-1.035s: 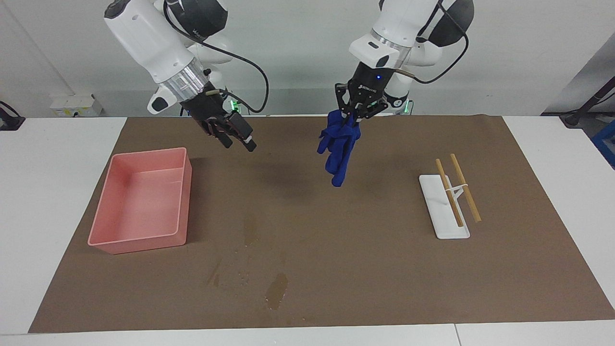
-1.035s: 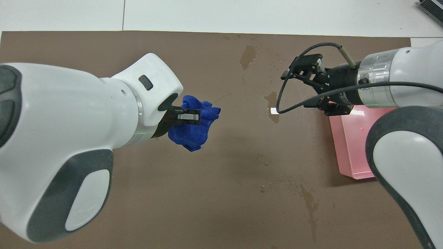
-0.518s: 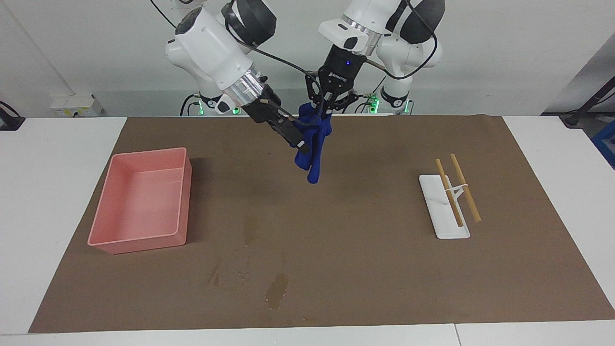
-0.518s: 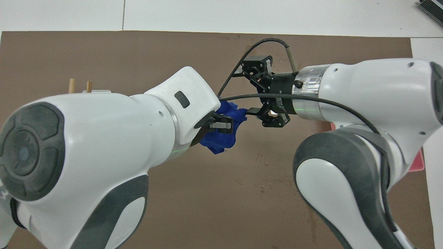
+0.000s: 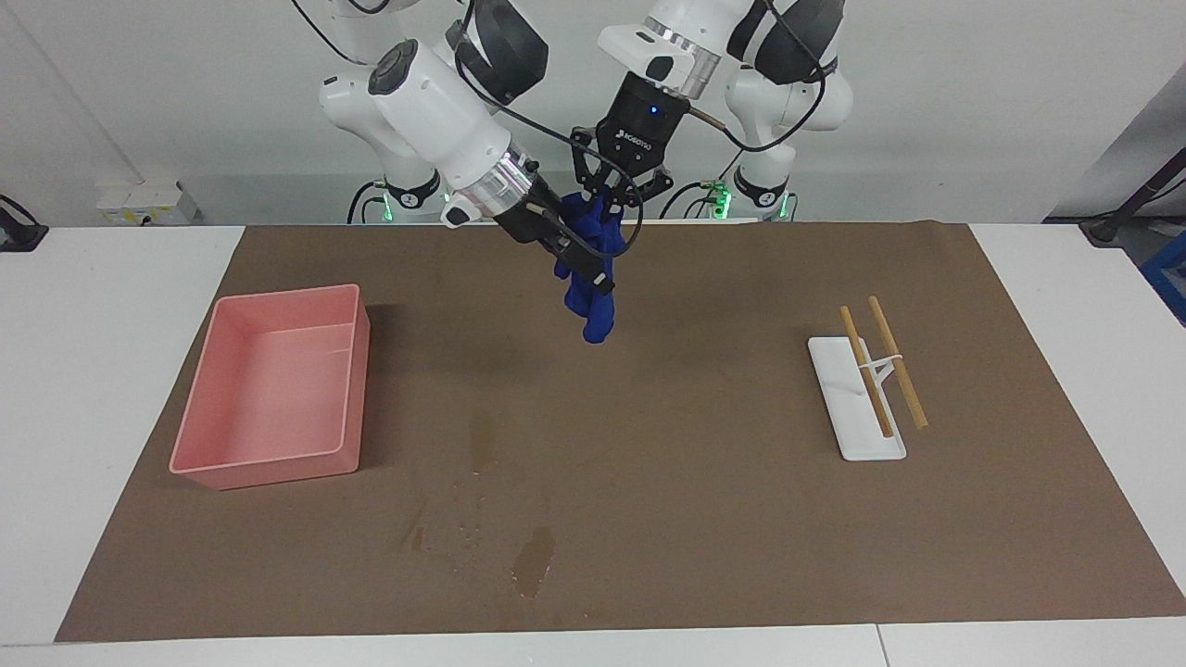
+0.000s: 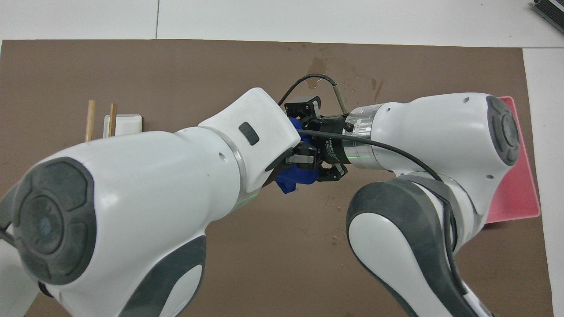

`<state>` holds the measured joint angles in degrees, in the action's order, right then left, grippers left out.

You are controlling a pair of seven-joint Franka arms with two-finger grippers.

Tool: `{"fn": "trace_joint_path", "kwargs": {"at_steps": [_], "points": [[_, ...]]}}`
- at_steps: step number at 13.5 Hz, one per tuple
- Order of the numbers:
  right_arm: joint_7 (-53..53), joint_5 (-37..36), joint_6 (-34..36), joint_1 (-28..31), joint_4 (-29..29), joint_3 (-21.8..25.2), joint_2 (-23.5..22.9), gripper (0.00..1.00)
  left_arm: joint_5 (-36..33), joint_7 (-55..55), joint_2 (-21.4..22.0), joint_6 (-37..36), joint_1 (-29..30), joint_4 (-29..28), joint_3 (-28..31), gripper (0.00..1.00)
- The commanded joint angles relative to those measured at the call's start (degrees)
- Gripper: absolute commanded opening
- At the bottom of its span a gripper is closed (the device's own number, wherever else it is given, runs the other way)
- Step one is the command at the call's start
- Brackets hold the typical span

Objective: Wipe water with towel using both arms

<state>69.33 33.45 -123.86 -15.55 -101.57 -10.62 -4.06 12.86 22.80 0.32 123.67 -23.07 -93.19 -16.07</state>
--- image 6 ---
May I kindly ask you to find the thick wooden stick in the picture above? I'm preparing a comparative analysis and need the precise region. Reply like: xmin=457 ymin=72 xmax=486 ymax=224
xmin=85 ymin=100 xmax=96 ymax=143

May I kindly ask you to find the brown table mat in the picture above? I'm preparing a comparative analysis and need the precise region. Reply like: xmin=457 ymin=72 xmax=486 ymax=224
xmin=0 ymin=39 xmax=553 ymax=317

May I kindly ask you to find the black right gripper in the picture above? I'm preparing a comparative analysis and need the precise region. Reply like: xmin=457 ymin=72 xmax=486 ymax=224
xmin=284 ymin=95 xmax=354 ymax=183

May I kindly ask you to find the water puddle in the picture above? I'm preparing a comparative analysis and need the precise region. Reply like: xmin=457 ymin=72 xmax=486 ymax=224
xmin=307 ymin=57 xmax=327 ymax=85

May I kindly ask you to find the white rectangular tray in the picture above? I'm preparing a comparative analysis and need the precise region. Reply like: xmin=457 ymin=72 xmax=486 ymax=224
xmin=103 ymin=114 xmax=143 ymax=138

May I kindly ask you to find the grey striped device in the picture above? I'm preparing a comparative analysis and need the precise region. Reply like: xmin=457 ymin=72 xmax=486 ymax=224
xmin=531 ymin=0 xmax=564 ymax=28

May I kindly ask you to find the blue cloth towel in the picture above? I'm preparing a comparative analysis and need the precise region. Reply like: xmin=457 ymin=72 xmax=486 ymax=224
xmin=274 ymin=115 xmax=319 ymax=194

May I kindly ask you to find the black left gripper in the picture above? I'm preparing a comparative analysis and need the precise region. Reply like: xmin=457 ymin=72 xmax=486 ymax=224
xmin=263 ymin=143 xmax=319 ymax=185

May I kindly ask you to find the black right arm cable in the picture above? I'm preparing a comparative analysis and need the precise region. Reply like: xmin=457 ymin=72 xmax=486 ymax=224
xmin=278 ymin=74 xmax=470 ymax=304

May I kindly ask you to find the pink plastic bin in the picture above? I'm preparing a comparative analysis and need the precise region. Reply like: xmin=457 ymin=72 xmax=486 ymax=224
xmin=485 ymin=96 xmax=541 ymax=226

